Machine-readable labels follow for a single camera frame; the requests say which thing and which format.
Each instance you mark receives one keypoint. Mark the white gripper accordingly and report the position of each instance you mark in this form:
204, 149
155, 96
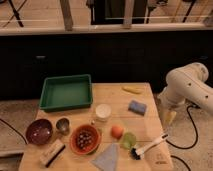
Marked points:
166, 108

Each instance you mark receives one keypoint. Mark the blue grey cloth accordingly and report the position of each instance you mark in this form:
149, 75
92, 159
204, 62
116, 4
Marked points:
107, 160

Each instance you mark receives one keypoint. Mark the wooden block eraser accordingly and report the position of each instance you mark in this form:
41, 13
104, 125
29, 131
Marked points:
48, 156

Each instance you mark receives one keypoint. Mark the yellow banana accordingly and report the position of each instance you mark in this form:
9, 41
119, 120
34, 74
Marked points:
131, 90

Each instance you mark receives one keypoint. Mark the blue sponge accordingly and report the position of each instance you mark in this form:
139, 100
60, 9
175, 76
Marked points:
137, 107

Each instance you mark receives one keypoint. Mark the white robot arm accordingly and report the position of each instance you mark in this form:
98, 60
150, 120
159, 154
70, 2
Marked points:
185, 83

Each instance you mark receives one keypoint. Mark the orange fruit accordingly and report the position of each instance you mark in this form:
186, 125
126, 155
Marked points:
116, 131

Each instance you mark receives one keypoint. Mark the small metal cup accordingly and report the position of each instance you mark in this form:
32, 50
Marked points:
62, 126

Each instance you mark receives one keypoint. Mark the green plastic tray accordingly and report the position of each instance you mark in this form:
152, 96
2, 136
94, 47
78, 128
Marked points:
66, 93

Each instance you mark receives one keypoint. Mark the orange bowl with berries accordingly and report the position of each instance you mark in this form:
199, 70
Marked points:
85, 139

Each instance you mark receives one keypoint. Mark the purple bowl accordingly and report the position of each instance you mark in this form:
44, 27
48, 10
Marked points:
39, 132

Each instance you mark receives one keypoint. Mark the white handled black brush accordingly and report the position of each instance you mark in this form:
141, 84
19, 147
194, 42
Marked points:
138, 153

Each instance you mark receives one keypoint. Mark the green small cup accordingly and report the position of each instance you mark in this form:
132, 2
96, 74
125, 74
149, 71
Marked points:
128, 140

